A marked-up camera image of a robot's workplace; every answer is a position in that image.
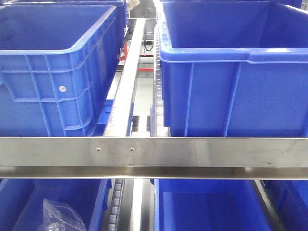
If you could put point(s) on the upper right blue bin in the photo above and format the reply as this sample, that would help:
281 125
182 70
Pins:
233 68

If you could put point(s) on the blue plastic bin middle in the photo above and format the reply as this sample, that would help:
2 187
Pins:
207 205

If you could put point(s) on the blue plastic bin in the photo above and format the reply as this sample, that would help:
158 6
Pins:
207 205
21 201
290 200

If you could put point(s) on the upper left blue bin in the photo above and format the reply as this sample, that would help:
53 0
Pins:
57 63

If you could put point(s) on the clear plastic bag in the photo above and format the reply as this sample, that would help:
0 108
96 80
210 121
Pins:
60 217

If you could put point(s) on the blue plastic bin left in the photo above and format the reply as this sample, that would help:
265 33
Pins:
21 201

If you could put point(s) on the blue plastic bin right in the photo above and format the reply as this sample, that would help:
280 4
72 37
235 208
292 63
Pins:
290 200

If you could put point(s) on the roller conveyor rail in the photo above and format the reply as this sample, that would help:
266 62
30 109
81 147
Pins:
158 96

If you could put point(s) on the steel divider rail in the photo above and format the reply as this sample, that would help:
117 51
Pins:
118 123

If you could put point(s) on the upper stainless shelf rail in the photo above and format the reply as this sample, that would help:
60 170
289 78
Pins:
153 157

